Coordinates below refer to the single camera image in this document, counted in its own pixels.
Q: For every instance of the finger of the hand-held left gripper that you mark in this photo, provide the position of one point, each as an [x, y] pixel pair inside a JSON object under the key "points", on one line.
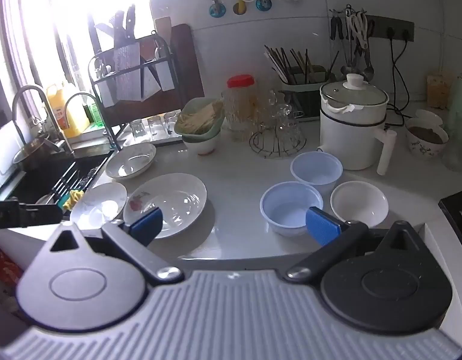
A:
{"points": [[39, 213]]}

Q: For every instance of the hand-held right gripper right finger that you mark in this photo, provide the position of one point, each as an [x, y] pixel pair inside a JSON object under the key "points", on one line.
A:
{"points": [[323, 228]]}

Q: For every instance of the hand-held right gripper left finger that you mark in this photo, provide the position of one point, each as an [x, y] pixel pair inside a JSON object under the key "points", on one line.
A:
{"points": [[147, 225]]}

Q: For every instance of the white plate with flower print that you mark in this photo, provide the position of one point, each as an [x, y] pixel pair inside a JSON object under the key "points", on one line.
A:
{"points": [[174, 198]]}

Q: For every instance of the blue plastic bowl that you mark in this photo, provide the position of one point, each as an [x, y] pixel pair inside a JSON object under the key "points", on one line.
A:
{"points": [[289, 206], [316, 168]]}

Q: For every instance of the white ceramic bowl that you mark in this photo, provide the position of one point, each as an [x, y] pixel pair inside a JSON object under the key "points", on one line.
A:
{"points": [[360, 202]]}

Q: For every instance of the white plate with leaf print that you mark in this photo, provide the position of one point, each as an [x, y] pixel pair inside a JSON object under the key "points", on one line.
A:
{"points": [[99, 202]]}

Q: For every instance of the deep white plate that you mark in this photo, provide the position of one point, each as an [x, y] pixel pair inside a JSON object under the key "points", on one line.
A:
{"points": [[130, 161]]}

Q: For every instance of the black sink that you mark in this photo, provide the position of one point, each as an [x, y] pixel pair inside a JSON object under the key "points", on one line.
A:
{"points": [[32, 183]]}

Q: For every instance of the yellow cloth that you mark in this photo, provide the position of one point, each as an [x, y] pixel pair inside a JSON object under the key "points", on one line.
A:
{"points": [[73, 199]]}

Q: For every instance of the black sink drain rack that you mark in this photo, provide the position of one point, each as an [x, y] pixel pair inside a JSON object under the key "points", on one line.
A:
{"points": [[73, 178]]}

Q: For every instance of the red printed packet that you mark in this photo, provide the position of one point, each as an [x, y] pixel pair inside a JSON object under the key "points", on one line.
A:
{"points": [[2, 270]]}

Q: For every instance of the metal pot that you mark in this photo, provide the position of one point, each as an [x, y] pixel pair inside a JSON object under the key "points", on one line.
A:
{"points": [[32, 153]]}

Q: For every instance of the white electric cooking pot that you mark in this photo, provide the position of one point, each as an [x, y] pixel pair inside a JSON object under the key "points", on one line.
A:
{"points": [[351, 135]]}

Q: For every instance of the white bowl with orange foot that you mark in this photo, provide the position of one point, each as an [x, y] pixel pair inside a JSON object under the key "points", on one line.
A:
{"points": [[201, 143]]}

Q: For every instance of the orange detergent bottle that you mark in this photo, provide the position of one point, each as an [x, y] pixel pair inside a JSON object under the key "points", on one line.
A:
{"points": [[65, 114]]}

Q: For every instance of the upturned clear glass cup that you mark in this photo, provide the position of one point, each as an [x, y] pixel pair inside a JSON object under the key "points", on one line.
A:
{"points": [[287, 122]]}

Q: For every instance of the green bottle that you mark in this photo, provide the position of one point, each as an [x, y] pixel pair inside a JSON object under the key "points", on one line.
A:
{"points": [[94, 114]]}

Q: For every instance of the green plastic basket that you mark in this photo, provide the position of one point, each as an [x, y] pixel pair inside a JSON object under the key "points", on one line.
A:
{"points": [[189, 114]]}

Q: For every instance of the bundle of dried noodles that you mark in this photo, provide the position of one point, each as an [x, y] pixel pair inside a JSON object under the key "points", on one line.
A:
{"points": [[201, 118]]}

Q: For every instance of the tall metal faucet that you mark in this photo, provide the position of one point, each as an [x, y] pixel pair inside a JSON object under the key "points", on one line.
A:
{"points": [[26, 93]]}

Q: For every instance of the slim gooseneck faucet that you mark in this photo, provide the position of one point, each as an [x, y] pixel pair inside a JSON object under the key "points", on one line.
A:
{"points": [[80, 94]]}

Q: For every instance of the patterned bowl with brown contents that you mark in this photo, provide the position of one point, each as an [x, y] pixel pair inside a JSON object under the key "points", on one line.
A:
{"points": [[426, 140]]}

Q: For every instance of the black cooktop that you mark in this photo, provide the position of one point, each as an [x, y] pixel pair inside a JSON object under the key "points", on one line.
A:
{"points": [[458, 210]]}

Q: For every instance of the green chopstick holder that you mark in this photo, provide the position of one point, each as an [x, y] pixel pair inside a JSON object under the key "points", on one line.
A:
{"points": [[302, 90]]}

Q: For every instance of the glass pot lid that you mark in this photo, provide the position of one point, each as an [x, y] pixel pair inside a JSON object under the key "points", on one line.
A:
{"points": [[354, 90]]}

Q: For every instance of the clear jar with red lid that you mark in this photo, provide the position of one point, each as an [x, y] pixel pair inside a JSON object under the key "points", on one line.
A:
{"points": [[239, 107]]}

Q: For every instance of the brown cutting board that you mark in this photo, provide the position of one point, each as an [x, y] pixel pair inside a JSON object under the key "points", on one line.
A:
{"points": [[184, 63]]}

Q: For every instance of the bundle of chopsticks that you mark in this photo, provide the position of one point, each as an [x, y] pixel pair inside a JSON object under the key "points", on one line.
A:
{"points": [[287, 60]]}

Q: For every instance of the pale green jug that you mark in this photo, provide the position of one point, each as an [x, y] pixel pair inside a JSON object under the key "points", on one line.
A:
{"points": [[460, 120]]}

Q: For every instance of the yellow box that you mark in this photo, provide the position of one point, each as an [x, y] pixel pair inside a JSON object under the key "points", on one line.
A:
{"points": [[439, 88]]}

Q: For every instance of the row of hanging kitchen utensils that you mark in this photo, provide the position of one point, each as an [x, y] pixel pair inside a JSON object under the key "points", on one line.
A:
{"points": [[353, 33]]}

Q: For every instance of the wooden spatula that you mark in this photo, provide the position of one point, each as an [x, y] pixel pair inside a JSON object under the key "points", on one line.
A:
{"points": [[163, 26]]}

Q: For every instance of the black power strip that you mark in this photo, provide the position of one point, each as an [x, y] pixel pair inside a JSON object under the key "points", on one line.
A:
{"points": [[398, 28]]}

